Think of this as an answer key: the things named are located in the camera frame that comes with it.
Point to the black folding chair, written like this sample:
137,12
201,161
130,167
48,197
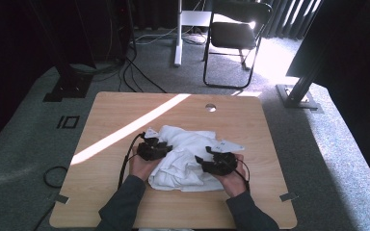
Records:
234,35

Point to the white desk leg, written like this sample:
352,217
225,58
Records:
178,38

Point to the grey tape strip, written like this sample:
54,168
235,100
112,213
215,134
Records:
288,196
61,199

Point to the dark monitor panel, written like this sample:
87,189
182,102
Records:
334,38

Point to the person's left hand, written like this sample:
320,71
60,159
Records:
141,168

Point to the person's right hand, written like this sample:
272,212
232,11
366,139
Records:
234,183

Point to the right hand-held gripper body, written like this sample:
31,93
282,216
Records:
223,160

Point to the black stand with base plate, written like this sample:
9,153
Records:
67,85

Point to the pleated curtain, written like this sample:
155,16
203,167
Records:
289,17

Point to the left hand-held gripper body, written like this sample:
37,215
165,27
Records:
149,148

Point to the metal stand with base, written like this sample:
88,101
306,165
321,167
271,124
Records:
298,93

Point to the white skirt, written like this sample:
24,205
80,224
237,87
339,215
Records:
183,166

